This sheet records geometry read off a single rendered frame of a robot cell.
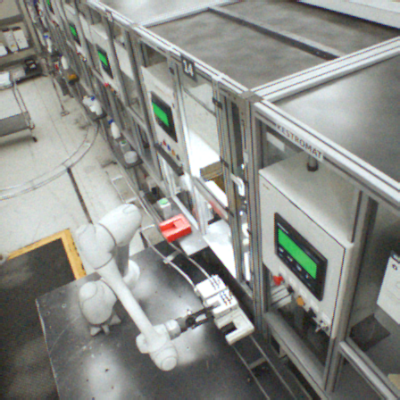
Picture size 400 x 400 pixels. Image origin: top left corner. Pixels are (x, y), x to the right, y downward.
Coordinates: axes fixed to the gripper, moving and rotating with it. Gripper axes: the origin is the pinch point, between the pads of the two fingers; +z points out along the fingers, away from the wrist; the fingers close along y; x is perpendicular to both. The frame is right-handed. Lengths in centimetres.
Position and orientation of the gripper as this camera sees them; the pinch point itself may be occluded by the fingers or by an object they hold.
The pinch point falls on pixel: (214, 308)
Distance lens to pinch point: 207.1
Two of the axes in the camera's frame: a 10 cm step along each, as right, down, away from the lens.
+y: -1.3, -7.6, -6.3
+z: 8.9, -3.7, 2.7
